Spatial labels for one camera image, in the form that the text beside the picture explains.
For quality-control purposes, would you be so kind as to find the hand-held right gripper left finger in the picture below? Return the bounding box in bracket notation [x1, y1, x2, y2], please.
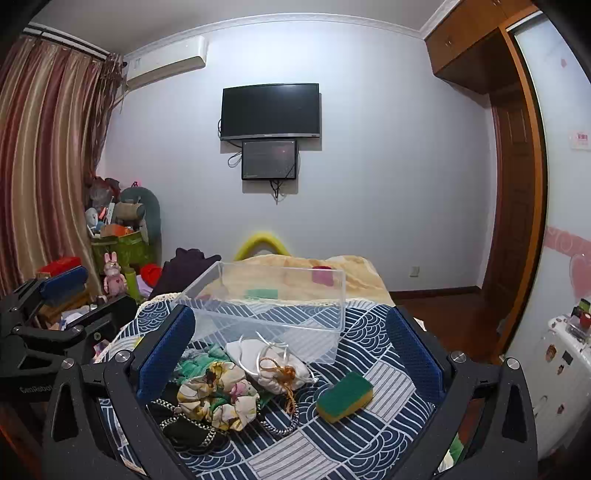
[41, 305, 197, 480]

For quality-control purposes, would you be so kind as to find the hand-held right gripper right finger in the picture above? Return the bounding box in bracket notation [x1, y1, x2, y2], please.
[387, 305, 540, 480]

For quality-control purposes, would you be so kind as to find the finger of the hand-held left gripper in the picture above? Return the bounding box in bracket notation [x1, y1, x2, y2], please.
[0, 266, 89, 326]
[60, 294, 139, 365]

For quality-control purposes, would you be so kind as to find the red box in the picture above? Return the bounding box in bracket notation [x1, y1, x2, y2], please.
[37, 257, 83, 278]

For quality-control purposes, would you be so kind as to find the green patterned cloth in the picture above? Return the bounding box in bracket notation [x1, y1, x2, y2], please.
[174, 342, 237, 385]

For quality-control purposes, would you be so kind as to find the pink bunny plush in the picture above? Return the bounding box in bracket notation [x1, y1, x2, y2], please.
[102, 251, 128, 296]

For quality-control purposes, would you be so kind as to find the red cloth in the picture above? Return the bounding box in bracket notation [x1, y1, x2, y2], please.
[140, 263, 163, 288]

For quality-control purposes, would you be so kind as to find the green gift bag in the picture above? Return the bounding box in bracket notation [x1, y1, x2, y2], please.
[90, 230, 156, 278]

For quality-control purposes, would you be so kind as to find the floral fabric scrunchie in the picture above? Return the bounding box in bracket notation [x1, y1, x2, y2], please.
[177, 361, 262, 432]

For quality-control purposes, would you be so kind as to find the black braided hair band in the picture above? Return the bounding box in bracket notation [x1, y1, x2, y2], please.
[147, 399, 232, 455]

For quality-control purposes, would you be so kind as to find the green and yellow sponge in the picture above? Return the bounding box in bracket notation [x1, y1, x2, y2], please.
[315, 371, 375, 424]

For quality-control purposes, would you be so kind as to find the dark purple cloth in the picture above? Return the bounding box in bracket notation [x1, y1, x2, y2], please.
[159, 247, 223, 301]

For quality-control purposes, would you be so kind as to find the blue wave pattern blanket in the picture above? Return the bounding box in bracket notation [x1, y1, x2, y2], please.
[95, 294, 458, 480]

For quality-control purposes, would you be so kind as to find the clear plastic storage box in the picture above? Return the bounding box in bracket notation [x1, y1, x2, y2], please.
[173, 261, 347, 365]

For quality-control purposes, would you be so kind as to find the striped brown curtain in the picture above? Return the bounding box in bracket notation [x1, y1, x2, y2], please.
[0, 34, 126, 298]

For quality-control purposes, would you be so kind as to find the white cabinet with stickers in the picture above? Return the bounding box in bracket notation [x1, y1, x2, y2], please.
[502, 314, 591, 462]

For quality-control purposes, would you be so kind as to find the yellow curved foam piece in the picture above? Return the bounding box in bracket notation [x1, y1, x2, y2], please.
[233, 230, 291, 262]

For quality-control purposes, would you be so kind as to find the brown wooden door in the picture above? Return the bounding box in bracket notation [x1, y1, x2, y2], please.
[480, 28, 551, 363]

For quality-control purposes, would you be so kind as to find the white air conditioner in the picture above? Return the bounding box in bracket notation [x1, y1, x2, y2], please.
[124, 36, 209, 91]

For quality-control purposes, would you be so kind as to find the wooden overhead cabinet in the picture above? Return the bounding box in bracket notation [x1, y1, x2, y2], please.
[424, 0, 542, 96]

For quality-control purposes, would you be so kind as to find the white drawstring pouch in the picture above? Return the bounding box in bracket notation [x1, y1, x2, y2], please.
[225, 337, 279, 384]

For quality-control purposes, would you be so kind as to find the white pouch with brown cord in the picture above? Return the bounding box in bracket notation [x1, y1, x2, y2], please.
[256, 354, 320, 396]

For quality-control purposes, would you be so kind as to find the striped braided cord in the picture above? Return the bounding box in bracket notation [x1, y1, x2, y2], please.
[255, 401, 301, 439]

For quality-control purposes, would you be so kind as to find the black monitor cable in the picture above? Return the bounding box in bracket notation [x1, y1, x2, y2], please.
[269, 178, 291, 205]

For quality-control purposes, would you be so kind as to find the small black wall monitor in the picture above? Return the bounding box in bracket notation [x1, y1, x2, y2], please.
[241, 139, 298, 181]

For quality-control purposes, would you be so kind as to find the curtain rail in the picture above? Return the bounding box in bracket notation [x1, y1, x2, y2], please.
[23, 22, 112, 62]

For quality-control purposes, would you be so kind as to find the black wall television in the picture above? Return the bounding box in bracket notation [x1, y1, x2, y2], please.
[220, 83, 321, 141]

